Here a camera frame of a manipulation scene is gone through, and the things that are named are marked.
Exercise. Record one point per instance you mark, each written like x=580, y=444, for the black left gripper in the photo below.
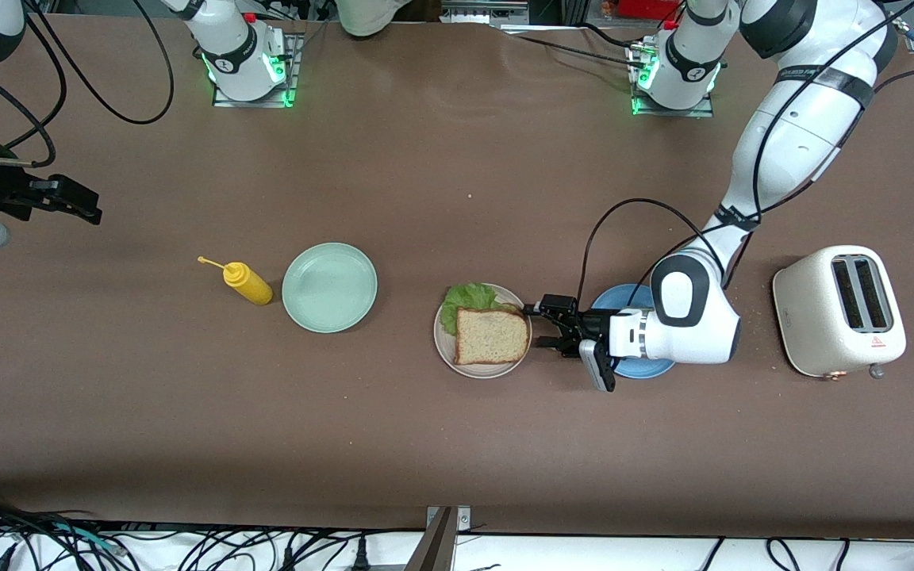
x=593, y=325

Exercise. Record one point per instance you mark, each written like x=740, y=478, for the dark crust bread slice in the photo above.
x=493, y=337

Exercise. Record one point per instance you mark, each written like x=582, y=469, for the green lettuce leaf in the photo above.
x=465, y=297

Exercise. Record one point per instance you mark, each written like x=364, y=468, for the yellow squeeze bottle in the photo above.
x=249, y=284

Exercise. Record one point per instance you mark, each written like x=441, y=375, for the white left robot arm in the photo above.
x=790, y=151

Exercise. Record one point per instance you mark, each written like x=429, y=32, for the blue plate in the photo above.
x=624, y=297

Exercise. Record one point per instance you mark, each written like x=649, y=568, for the beige plate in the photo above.
x=445, y=353

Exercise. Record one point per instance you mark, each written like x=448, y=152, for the mint green plate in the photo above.
x=330, y=287

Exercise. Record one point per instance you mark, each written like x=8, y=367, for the white toaster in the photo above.
x=810, y=317

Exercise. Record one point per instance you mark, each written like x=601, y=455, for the black power plug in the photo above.
x=360, y=559

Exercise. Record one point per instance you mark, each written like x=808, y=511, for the red box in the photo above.
x=639, y=8

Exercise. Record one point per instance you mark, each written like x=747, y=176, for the person in light clothing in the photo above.
x=366, y=16

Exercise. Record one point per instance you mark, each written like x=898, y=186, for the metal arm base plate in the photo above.
x=703, y=109
x=295, y=71

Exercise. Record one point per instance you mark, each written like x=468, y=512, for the metal mount beam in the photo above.
x=433, y=547

